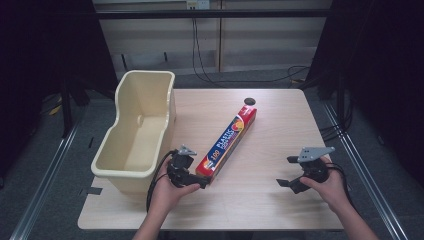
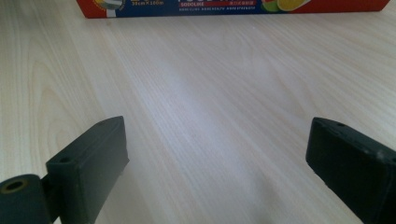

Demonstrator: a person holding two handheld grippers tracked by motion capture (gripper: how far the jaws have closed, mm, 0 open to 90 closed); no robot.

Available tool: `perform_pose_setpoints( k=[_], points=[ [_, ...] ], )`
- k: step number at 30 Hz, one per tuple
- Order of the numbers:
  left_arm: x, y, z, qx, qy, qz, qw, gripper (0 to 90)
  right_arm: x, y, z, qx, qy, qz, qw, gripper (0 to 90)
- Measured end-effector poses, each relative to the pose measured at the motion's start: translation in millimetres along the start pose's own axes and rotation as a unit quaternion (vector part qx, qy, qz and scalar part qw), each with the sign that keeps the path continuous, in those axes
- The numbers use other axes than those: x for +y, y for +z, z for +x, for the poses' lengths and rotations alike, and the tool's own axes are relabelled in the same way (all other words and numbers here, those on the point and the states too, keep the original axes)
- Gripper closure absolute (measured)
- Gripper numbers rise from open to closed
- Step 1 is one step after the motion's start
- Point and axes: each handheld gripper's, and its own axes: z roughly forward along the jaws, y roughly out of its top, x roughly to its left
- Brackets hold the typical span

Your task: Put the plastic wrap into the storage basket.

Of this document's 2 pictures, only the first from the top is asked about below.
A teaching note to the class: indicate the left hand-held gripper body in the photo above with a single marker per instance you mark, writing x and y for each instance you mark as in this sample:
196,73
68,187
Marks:
180,164

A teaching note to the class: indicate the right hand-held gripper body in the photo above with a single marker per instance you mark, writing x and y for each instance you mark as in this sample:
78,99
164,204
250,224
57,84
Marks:
315,163

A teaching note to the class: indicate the cream plastic bin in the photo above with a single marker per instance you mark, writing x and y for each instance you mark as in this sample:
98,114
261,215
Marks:
146,133

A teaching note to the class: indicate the long red plastic wrap box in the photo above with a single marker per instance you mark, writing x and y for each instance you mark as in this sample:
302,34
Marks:
226,141

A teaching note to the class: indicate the person's right hand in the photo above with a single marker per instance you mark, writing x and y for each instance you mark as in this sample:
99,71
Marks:
328,191

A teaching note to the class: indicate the person's left hand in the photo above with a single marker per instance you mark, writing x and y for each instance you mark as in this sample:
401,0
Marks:
166,196

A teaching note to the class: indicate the black tape strip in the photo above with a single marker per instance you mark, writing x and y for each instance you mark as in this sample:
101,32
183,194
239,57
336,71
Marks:
94,191

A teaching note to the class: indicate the black curtain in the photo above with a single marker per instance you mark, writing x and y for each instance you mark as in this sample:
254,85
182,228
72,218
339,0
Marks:
376,66
40,50

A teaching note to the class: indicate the black horizontal metal bar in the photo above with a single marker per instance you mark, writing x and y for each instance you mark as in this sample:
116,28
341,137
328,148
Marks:
213,13

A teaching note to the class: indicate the metal floor rail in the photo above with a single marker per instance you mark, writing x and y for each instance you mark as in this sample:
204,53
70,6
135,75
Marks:
363,173
43,180

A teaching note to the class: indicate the black stand post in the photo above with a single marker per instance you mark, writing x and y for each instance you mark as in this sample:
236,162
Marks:
66,110
340,103

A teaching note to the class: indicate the white wall power outlet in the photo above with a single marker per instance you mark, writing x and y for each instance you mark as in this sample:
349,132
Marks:
198,4

